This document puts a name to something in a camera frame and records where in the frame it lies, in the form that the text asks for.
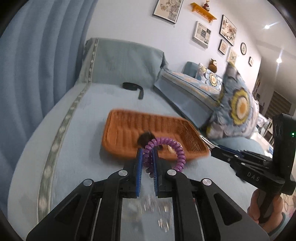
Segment purple spiral hair tie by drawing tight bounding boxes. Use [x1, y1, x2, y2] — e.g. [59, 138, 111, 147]
[142, 136, 187, 178]

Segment black wristwatch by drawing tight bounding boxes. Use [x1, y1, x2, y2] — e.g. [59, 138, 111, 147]
[137, 131, 156, 148]

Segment person's right hand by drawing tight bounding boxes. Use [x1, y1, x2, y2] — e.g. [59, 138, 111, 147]
[247, 189, 283, 233]

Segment large floral cushion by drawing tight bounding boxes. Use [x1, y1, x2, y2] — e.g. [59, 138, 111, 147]
[206, 63, 259, 140]

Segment striped blue cushion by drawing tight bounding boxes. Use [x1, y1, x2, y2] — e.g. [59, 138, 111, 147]
[154, 69, 220, 128]

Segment blue sofa cover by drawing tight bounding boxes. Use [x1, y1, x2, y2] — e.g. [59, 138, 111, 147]
[8, 77, 255, 240]

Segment small floral cushion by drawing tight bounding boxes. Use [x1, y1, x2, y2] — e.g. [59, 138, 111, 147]
[195, 63, 222, 91]

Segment orange wicker basket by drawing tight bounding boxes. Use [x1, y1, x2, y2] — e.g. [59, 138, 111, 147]
[102, 109, 210, 161]

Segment brown owl plush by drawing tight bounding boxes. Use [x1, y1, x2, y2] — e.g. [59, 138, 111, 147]
[208, 59, 217, 73]

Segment small framed picture far right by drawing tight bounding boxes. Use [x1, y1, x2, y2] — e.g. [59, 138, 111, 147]
[248, 57, 253, 66]

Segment small black framed picture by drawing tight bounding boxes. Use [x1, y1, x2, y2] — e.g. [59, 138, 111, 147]
[218, 39, 228, 55]

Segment white framed picture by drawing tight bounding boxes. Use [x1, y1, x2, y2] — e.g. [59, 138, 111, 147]
[193, 21, 211, 48]

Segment black framed flower picture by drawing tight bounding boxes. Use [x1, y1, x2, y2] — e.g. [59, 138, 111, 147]
[219, 15, 237, 46]

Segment figurine on shelf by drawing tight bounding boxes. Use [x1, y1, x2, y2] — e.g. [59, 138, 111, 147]
[202, 0, 210, 11]

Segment large butterfly framed picture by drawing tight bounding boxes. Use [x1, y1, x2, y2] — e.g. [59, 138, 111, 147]
[152, 0, 184, 24]

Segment blue curtain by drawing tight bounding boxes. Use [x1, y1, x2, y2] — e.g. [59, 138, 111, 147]
[1, 1, 96, 212]

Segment black strap on sofa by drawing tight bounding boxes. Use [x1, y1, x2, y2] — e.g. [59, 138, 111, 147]
[122, 82, 145, 100]

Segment orange wall shelf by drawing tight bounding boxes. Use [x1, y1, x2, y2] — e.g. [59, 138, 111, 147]
[190, 3, 217, 23]

